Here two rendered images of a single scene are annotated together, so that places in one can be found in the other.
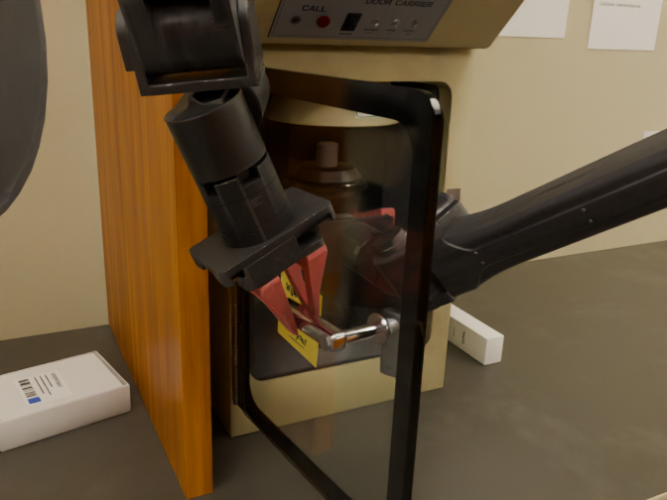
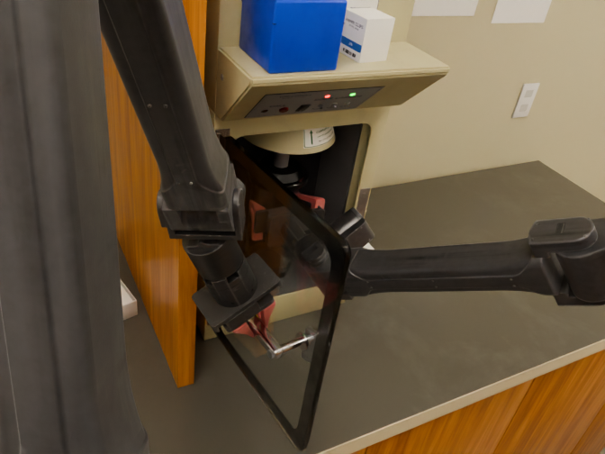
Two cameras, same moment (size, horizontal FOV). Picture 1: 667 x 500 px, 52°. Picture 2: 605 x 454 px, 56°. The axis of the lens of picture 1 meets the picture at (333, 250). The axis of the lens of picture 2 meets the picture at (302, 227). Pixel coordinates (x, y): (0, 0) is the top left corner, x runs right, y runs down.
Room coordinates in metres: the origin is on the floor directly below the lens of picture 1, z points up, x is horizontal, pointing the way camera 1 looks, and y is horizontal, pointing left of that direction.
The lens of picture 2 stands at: (-0.04, 0.04, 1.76)
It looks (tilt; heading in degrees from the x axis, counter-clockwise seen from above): 35 degrees down; 355
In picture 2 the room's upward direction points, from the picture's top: 9 degrees clockwise
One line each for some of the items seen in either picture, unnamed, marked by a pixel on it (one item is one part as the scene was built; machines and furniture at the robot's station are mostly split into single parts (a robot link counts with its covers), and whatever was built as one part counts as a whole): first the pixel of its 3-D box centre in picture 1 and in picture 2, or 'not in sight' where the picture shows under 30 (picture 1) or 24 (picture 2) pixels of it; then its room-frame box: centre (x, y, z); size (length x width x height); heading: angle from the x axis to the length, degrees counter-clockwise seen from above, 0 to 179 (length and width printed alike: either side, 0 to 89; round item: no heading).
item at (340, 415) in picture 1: (312, 295); (264, 296); (0.59, 0.02, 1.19); 0.30 x 0.01 x 0.40; 34
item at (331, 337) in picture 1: (328, 320); (273, 331); (0.52, 0.00, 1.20); 0.10 x 0.05 x 0.03; 34
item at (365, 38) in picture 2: not in sight; (365, 34); (0.77, -0.08, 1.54); 0.05 x 0.05 x 0.06; 33
